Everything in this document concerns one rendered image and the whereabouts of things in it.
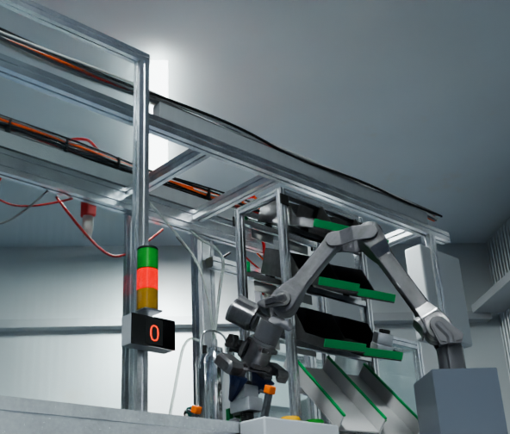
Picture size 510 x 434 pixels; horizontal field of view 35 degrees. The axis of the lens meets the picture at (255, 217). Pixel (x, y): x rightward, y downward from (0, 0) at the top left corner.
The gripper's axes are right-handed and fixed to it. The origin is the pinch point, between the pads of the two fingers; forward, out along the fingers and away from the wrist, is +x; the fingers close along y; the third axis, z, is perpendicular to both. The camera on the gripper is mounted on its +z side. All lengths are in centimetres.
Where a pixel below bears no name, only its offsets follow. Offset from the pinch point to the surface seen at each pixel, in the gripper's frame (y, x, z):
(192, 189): -71, -23, 148
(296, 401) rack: -19.7, 1.8, 1.3
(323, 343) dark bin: -20.1, -14.1, 1.5
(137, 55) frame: 21, -61, 66
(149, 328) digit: 20.2, -4.6, 14.9
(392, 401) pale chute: -48.8, -4.0, -3.2
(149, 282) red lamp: 20.0, -12.9, 22.1
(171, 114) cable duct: -20, -49, 105
